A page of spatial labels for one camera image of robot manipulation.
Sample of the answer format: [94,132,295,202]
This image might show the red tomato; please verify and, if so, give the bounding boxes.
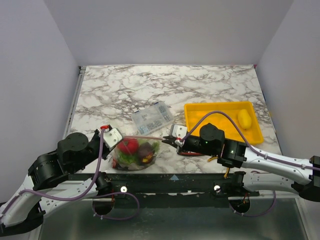
[117,138,139,155]

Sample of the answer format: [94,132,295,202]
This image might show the red utility knife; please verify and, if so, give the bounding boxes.
[177,151,204,157]

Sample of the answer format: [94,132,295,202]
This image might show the yellow handled pliers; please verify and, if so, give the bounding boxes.
[207,156,230,179]

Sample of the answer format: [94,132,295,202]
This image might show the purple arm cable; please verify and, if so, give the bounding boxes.
[181,110,320,218]
[0,127,141,226]

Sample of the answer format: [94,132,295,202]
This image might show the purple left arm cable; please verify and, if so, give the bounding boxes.
[0,127,141,226]

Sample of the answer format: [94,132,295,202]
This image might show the clear zip top bag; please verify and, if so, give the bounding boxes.
[111,134,166,172]

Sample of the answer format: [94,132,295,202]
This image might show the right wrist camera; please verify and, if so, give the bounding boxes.
[169,124,188,147]

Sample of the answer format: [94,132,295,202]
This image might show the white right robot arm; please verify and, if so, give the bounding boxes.
[162,123,320,202]

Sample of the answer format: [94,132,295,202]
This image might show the aluminium rail frame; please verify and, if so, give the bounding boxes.
[29,65,308,240]

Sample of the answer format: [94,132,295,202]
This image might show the yellow lemon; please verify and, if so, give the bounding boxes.
[237,109,252,130]

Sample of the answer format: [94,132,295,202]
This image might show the red chili pepper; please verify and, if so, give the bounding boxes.
[111,158,120,169]

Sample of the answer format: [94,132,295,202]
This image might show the dark red onion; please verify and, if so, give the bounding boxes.
[137,142,155,165]

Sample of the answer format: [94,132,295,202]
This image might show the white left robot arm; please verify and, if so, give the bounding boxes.
[0,125,123,237]

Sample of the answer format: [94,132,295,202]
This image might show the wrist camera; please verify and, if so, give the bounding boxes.
[169,124,188,147]
[100,125,124,151]

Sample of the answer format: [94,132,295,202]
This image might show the clear plastic screw box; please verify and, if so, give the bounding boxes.
[130,101,174,136]

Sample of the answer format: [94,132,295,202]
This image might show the yellow plastic tray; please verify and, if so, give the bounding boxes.
[184,101,264,145]

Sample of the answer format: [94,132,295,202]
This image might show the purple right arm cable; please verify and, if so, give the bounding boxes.
[181,110,320,218]

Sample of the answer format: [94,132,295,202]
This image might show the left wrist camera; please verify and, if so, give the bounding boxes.
[100,125,124,151]

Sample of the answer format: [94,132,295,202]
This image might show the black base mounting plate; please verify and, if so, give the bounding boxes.
[79,168,261,208]

